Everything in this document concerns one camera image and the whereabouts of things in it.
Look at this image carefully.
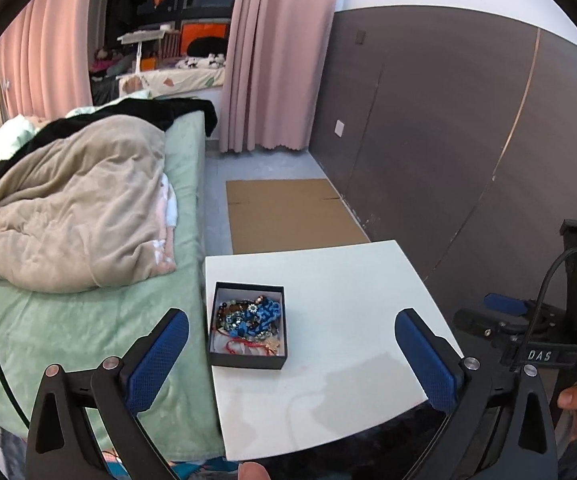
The pink curtain by wall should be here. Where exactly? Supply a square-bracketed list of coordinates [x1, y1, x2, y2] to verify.
[219, 0, 336, 153]

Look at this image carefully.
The red string bracelet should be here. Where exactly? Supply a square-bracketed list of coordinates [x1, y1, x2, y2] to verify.
[214, 328, 270, 359]

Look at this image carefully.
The gold rhinestone butterfly brooch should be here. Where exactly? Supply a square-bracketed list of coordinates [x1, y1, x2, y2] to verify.
[262, 336, 282, 356]

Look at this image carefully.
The flat brown cardboard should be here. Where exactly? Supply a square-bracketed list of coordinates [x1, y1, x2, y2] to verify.
[226, 179, 369, 255]

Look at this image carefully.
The black garment on bed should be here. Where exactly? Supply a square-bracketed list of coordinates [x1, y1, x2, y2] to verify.
[0, 98, 218, 180]

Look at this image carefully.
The black jewelry box white interior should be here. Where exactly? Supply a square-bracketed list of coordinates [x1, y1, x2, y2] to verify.
[207, 282, 288, 370]

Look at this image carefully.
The person's left hand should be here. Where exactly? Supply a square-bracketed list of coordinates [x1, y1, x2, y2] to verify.
[238, 462, 270, 480]

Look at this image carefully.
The green sheet bed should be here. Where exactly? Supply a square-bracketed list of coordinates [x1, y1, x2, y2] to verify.
[0, 113, 224, 462]

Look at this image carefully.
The dark multicolour bead bracelet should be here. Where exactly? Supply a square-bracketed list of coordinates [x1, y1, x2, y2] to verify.
[212, 299, 250, 334]

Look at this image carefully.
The white square table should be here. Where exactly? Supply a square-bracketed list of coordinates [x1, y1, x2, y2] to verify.
[205, 240, 456, 462]

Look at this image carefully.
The white folding table background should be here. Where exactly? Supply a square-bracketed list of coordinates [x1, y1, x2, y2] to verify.
[117, 28, 166, 74]

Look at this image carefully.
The pink white cloth on bed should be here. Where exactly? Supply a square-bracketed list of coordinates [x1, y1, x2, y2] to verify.
[153, 174, 178, 275]

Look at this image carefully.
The beige quilt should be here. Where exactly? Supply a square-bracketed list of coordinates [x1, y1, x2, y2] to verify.
[0, 115, 166, 294]

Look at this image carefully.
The pink curtain by bed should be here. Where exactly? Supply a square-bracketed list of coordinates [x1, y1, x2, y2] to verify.
[0, 0, 92, 119]

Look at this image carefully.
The white wall socket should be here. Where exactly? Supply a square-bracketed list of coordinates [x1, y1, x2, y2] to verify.
[334, 120, 345, 138]

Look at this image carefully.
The floral bedding in background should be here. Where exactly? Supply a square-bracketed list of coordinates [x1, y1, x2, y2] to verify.
[118, 54, 226, 98]

